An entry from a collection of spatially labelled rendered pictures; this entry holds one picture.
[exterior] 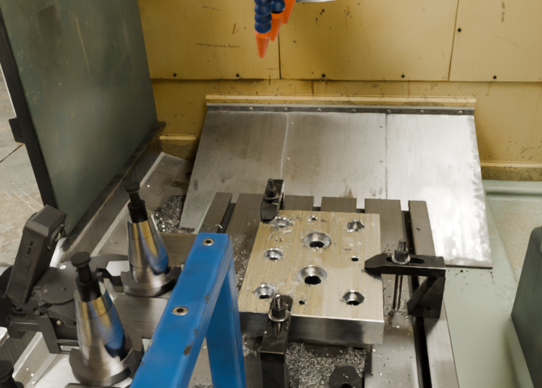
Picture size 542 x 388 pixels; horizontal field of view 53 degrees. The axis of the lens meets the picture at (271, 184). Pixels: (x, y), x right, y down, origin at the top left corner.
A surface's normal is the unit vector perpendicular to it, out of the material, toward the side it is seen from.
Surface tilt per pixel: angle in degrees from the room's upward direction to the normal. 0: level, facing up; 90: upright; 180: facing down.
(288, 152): 26
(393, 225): 0
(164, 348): 0
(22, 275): 88
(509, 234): 0
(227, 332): 90
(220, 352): 90
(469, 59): 90
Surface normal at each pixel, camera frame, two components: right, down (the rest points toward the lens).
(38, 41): 0.99, 0.04
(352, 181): -0.10, -0.58
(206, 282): -0.04, -0.86
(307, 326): -0.14, 0.51
